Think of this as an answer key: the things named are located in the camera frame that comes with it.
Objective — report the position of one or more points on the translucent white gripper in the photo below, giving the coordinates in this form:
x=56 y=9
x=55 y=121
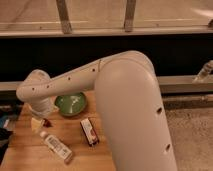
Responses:
x=36 y=124

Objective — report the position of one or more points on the white lotion bottle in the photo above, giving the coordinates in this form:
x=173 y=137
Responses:
x=57 y=146

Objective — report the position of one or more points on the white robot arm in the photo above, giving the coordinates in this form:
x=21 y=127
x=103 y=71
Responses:
x=128 y=99

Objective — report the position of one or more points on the dark clutter at left edge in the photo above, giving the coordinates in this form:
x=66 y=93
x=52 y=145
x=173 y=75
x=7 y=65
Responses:
x=4 y=134

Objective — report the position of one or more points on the green ceramic bowl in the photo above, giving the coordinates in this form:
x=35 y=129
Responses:
x=71 y=104

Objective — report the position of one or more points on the white object at right ledge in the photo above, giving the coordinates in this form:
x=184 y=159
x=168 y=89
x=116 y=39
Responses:
x=204 y=72

